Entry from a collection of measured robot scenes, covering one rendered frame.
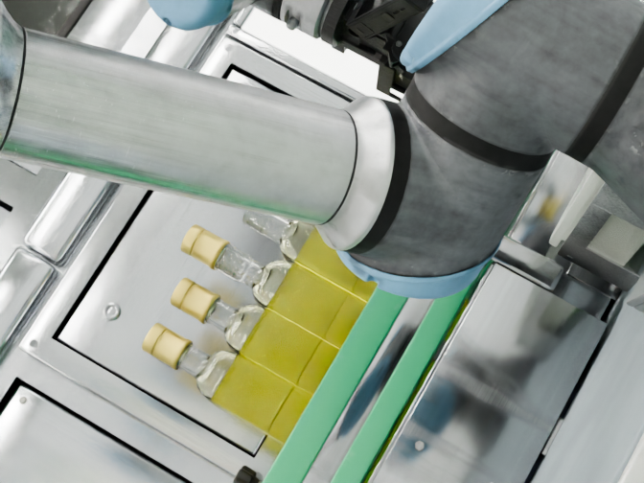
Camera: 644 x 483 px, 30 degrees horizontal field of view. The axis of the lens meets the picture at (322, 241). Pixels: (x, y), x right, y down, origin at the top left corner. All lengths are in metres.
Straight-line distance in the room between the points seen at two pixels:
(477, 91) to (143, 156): 0.23
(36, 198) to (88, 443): 0.31
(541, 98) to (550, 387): 0.40
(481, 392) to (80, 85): 0.53
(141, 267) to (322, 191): 0.66
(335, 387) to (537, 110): 0.42
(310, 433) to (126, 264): 0.42
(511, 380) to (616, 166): 0.36
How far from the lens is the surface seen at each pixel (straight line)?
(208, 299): 1.29
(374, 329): 1.16
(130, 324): 1.45
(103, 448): 1.47
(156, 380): 1.43
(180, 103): 0.79
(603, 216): 1.08
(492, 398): 1.14
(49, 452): 1.48
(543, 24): 0.81
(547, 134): 0.84
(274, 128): 0.81
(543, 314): 1.16
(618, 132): 0.82
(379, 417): 1.15
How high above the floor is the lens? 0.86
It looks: 8 degrees up
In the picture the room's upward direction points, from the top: 61 degrees counter-clockwise
